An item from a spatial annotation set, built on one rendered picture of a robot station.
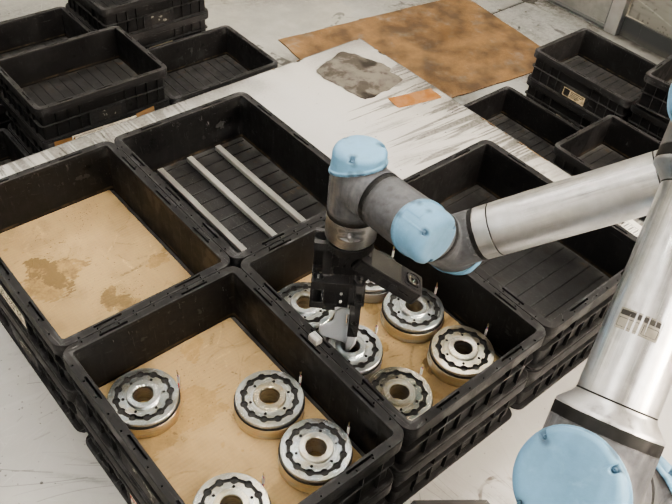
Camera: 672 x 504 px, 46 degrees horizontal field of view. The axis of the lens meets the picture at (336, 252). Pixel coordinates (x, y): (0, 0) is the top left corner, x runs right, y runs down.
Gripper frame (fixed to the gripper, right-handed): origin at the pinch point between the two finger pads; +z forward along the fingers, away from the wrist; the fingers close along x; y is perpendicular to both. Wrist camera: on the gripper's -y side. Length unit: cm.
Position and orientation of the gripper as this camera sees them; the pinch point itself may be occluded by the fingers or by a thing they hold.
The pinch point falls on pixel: (352, 334)
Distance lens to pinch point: 127.0
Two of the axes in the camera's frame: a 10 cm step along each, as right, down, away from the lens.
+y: -10.0, -0.9, -0.1
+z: -0.8, 7.6, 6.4
